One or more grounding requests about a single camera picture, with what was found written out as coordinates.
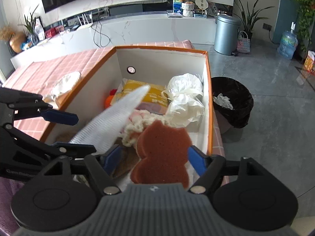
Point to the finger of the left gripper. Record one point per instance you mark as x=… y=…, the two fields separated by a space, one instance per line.
x=59 y=117
x=76 y=151

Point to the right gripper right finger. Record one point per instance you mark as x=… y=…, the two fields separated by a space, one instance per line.
x=209 y=168

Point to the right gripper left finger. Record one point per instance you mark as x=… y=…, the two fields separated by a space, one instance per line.
x=101 y=167

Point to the white round bath mitt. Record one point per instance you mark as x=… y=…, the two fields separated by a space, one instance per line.
x=62 y=88

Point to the white ribbed cloth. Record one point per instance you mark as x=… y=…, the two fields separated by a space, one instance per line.
x=103 y=130

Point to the red-brown bear sponge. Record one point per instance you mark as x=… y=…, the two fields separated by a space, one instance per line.
x=163 y=153

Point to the pink checkered tablecloth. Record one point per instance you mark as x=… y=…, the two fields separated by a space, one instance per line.
x=40 y=77

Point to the white plastic bag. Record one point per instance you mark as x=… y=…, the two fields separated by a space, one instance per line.
x=185 y=93

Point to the black waste bin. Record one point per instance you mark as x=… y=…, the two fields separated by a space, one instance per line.
x=233 y=100

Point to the green plant in vase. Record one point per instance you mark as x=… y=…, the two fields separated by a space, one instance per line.
x=30 y=23

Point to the golden round vase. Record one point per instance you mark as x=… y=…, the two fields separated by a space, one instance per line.
x=16 y=41

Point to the orange cardboard box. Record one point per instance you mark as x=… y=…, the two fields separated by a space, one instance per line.
x=150 y=64

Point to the white wifi router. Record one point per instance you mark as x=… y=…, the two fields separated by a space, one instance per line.
x=84 y=22

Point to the grey metal trash can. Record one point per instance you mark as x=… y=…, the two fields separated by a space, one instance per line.
x=226 y=37

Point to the blue water bottle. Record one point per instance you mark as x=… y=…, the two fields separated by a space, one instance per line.
x=288 y=43

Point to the potted leafy floor plant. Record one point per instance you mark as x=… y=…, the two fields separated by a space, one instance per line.
x=249 y=17

